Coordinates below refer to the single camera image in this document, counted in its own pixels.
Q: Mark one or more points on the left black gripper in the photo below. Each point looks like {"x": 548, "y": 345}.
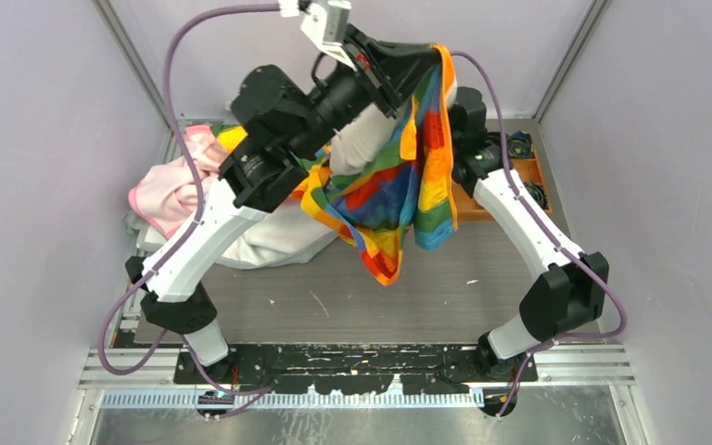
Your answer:
{"x": 387, "y": 73}

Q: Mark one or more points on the rainbow striped zip jacket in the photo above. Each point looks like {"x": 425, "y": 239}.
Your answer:
{"x": 407, "y": 188}

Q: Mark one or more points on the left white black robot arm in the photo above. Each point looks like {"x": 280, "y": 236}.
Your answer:
{"x": 284, "y": 125}

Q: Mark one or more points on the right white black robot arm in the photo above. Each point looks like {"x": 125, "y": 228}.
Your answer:
{"x": 564, "y": 295}

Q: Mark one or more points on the dark rolled tie back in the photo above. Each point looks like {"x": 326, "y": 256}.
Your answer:
{"x": 495, "y": 146}

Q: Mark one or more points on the orange compartment tray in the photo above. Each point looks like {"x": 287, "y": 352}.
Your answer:
{"x": 496, "y": 189}

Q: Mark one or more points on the blue green rolled tie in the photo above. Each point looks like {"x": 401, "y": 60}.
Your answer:
{"x": 538, "y": 193}

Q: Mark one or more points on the grey white garment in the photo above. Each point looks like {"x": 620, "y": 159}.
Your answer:
{"x": 289, "y": 235}

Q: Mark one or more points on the pink fleece garment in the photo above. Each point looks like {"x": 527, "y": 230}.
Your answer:
{"x": 167, "y": 195}

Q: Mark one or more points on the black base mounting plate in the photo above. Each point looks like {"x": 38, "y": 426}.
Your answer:
{"x": 356, "y": 369}

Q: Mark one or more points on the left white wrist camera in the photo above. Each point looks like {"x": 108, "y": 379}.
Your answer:
{"x": 324, "y": 22}

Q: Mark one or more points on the silver slotted aluminium rail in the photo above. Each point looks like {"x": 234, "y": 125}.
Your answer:
{"x": 201, "y": 398}

